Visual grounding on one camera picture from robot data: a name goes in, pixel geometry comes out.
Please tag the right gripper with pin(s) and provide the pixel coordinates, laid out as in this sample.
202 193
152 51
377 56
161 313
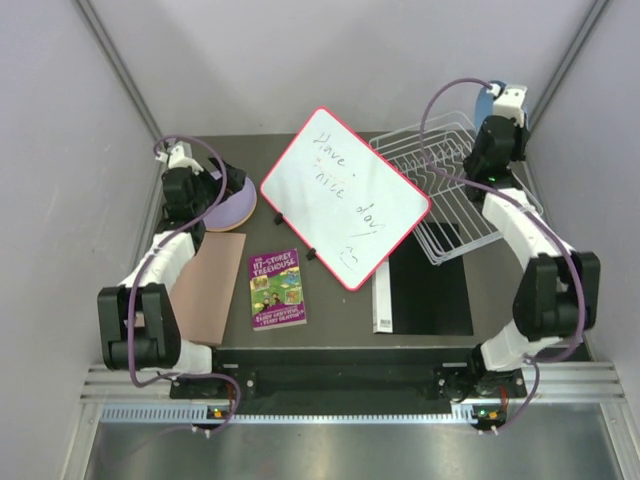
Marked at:
520 135

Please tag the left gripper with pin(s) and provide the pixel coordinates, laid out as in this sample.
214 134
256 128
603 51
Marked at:
234 180

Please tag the blue plate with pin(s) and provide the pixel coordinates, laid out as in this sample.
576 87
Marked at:
483 108

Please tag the purple plate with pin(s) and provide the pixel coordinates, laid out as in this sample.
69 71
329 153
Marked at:
234 211

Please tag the yellow plate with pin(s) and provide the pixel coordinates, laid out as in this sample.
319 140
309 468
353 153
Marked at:
245 222

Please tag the white wire dish rack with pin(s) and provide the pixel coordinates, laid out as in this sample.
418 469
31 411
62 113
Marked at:
454 226

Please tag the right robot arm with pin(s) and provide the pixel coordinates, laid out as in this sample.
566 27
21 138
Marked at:
557 296

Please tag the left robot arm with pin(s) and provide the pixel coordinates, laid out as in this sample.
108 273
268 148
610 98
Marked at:
136 319

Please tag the brown cardboard sheet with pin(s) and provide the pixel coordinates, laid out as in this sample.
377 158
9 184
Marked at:
201 297

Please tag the purple treehouse book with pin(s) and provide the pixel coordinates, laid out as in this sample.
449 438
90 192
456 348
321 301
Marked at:
276 292

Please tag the red-framed whiteboard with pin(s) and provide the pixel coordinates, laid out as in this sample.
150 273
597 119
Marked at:
342 198

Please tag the black flat box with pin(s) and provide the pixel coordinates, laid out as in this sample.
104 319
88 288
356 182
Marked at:
412 296

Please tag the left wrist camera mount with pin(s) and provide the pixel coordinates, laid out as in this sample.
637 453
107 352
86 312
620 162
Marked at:
179 155

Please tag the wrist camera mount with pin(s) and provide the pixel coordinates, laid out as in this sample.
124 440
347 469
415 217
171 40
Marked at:
179 155
508 101

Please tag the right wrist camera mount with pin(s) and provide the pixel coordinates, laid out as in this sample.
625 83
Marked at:
508 101

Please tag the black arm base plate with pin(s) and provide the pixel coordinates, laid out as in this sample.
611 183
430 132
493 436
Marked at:
430 371

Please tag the aluminium front rail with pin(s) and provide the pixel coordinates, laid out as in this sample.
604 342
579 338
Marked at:
573 384

